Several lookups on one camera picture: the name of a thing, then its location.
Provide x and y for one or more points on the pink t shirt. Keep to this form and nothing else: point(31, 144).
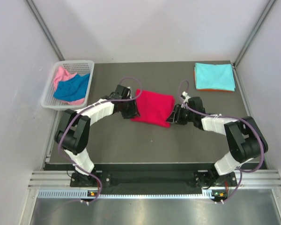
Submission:
point(63, 75)

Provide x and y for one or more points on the folded light blue t shirt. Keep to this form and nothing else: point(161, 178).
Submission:
point(210, 76)

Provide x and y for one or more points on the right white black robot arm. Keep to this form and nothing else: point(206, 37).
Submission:
point(245, 140)

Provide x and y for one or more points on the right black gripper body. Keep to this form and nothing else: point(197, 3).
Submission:
point(182, 115)

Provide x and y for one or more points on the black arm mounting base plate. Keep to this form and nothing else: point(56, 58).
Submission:
point(143, 179)

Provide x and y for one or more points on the white perforated plastic basket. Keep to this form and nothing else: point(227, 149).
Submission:
point(82, 67)

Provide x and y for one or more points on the right aluminium frame post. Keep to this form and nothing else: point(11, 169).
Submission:
point(253, 33)

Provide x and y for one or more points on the red t shirt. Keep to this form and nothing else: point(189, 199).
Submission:
point(154, 108)

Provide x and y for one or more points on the aluminium frame post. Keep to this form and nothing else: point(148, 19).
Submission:
point(45, 30)
point(253, 33)

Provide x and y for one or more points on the white slotted cable duct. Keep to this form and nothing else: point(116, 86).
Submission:
point(88, 194)

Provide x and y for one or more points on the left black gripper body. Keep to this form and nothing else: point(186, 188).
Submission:
point(129, 109)

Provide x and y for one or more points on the left aluminium frame post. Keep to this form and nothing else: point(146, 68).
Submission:
point(45, 30)

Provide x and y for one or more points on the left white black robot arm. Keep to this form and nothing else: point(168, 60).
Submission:
point(72, 135)

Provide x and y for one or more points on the folded orange t shirt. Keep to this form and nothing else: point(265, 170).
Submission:
point(194, 77)

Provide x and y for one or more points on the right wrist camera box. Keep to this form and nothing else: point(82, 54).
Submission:
point(185, 97)

